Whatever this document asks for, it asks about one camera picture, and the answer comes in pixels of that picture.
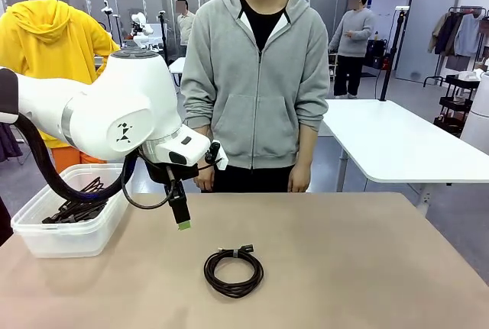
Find black light stand pole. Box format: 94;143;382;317
380;5;410;102

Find background person grey sweater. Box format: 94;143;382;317
328;0;377;99

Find dark purple garment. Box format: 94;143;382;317
0;122;24;162

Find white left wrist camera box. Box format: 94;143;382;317
206;140;229;172

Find black tripod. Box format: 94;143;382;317
157;10;171;63
101;0;115;36

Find beige hanging coat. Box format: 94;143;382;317
427;11;450;55

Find person's right hand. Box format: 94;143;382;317
193;168;217;192

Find thin black camera cable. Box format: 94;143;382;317
121;153;180;211

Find black utility cart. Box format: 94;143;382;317
433;73;481;137

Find dark navy hanging garment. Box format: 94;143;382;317
435;11;465;57

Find large white table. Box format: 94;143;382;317
320;98;489;215

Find clear plastic storage container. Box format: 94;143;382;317
10;163;134;260

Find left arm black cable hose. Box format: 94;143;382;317
17;113;141;202

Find dark fabric object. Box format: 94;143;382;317
0;195;15;247

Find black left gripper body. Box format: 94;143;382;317
144;160;199;185

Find black clothes rack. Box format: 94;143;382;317
423;6;489;88

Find background person beige top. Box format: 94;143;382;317
176;0;196;57

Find black power cable with plug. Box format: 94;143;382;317
41;191;110;225

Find light grey hanging garment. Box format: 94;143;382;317
454;14;483;57

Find person's left hand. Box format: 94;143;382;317
287;163;313;193

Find person in grey hoodie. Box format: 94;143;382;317
180;0;330;193

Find black braided cable grey tie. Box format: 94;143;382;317
202;244;265;299

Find person's left forearm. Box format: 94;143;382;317
293;95;330;168

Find yellow hoodie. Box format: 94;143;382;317
0;0;121;149

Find person's right forearm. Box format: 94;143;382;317
180;84;213;134

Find orange trousers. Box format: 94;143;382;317
50;145;108;173

